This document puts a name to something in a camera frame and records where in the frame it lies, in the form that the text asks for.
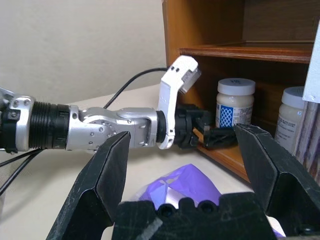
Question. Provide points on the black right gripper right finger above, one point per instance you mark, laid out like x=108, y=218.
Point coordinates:
x=275, y=175

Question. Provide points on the white-lidded jar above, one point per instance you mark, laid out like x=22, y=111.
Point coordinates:
x=287, y=117
x=235, y=100

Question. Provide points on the purple plastic bag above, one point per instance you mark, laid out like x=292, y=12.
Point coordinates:
x=190, y=180

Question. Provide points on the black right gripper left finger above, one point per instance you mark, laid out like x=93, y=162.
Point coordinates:
x=100, y=180

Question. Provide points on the wooden cabinet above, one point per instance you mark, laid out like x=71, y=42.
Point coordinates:
x=250, y=51

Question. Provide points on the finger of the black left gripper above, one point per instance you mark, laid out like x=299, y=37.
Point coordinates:
x=203, y=123
x=220, y=137

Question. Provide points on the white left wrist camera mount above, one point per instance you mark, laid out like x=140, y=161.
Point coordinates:
x=167, y=100

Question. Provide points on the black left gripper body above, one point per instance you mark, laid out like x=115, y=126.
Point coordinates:
x=183, y=125

